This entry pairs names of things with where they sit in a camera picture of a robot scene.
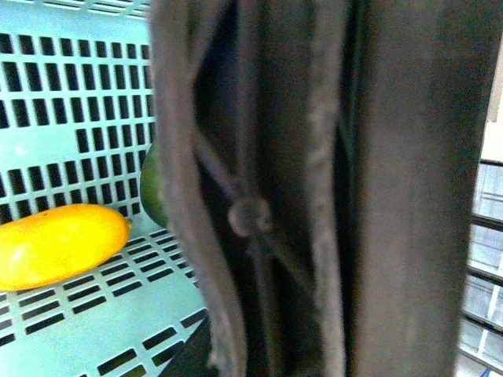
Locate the brown basket handle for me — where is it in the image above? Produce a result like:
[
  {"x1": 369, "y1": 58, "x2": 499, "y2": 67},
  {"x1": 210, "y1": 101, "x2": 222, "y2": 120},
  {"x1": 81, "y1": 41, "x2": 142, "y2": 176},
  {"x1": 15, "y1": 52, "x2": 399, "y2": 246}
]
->
[{"x1": 149, "y1": 1, "x2": 502, "y2": 376}]

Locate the green avocado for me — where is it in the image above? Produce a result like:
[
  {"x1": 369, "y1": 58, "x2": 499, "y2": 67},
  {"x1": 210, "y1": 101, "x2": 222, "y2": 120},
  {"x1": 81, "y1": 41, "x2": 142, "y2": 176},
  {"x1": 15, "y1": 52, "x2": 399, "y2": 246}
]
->
[{"x1": 140, "y1": 142, "x2": 168, "y2": 228}]

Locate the light teal plastic basket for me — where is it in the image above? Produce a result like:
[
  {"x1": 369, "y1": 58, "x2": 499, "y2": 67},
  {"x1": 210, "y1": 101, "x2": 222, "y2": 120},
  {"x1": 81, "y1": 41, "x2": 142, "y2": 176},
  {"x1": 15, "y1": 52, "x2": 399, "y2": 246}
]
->
[{"x1": 1, "y1": 1, "x2": 205, "y2": 376}]

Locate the yellow mango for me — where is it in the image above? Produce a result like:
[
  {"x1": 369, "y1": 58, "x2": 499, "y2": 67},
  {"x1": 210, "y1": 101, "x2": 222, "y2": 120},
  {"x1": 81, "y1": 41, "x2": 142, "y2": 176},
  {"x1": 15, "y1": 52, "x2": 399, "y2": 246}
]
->
[{"x1": 1, "y1": 204, "x2": 132, "y2": 291}]

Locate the glass door refrigerator cabinet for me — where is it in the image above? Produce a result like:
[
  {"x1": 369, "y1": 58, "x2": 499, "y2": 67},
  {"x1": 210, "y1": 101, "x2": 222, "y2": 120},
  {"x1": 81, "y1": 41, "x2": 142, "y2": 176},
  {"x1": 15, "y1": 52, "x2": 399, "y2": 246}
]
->
[{"x1": 457, "y1": 159, "x2": 502, "y2": 376}]

